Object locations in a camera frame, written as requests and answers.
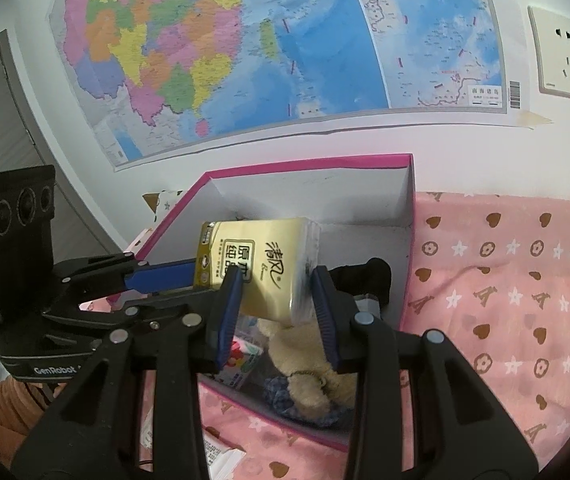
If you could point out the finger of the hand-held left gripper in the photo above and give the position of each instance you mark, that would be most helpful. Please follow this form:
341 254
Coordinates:
165 275
115 316

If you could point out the pink cardboard box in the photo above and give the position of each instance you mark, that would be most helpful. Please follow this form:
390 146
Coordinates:
315 195

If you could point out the colourful wall map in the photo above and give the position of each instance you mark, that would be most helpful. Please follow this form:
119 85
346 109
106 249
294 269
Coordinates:
165 35

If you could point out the blue checked cloth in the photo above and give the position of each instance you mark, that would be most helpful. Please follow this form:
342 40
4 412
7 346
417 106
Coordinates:
277 392

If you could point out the blue sea wall map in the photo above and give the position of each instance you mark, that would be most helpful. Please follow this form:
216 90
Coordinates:
440 35

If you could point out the white wall socket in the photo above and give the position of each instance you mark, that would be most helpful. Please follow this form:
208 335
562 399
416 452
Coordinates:
560 52

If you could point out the white printed packet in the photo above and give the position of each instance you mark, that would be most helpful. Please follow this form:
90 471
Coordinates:
215 455

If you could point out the beige plush toy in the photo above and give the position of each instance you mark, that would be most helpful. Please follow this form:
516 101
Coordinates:
300 360

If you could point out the yellow tissue pack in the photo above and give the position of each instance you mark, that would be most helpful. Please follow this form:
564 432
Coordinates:
265 270

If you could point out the pink printed blanket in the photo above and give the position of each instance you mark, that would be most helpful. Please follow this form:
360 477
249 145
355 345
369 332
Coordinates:
490 310

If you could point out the black cloth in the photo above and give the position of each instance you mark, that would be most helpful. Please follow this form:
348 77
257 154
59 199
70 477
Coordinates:
365 275

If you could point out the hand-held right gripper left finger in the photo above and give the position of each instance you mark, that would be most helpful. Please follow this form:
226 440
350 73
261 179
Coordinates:
228 315

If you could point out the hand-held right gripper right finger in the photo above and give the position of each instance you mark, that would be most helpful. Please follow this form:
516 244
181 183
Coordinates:
325 317

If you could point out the person's left forearm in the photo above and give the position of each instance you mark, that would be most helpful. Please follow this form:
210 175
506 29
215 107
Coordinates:
0 405

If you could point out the cartoon print tissue pack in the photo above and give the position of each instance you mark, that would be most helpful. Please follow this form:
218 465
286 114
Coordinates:
242 360

